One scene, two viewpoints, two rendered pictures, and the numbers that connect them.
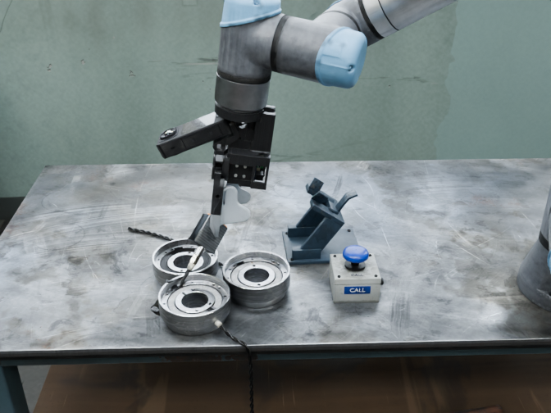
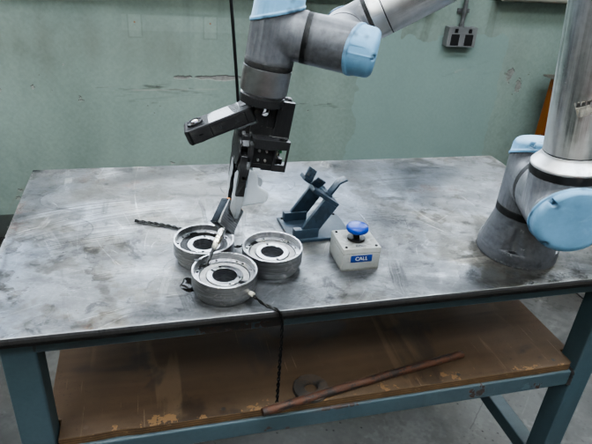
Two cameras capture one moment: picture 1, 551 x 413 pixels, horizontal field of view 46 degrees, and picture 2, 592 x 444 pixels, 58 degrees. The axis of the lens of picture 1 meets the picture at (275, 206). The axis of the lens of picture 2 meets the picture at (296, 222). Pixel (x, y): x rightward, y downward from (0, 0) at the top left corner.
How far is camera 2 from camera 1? 0.22 m
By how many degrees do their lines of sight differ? 13
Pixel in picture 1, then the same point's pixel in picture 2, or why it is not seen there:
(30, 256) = (44, 248)
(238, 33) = (271, 25)
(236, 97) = (265, 85)
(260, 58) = (290, 48)
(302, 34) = (330, 26)
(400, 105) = (316, 127)
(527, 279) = (489, 242)
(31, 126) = not seen: outside the picture
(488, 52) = (384, 84)
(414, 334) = (415, 291)
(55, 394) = (70, 382)
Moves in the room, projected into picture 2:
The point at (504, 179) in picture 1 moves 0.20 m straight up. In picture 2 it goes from (439, 172) to (455, 95)
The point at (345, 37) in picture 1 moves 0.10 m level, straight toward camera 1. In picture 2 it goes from (367, 30) to (385, 43)
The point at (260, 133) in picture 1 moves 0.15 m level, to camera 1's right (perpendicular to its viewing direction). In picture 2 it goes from (281, 121) to (370, 121)
